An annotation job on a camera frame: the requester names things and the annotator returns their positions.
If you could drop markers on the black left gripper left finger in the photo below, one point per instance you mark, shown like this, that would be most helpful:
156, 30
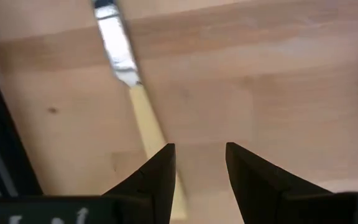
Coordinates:
154, 186

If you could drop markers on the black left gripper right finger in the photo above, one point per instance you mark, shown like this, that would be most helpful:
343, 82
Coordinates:
259, 186

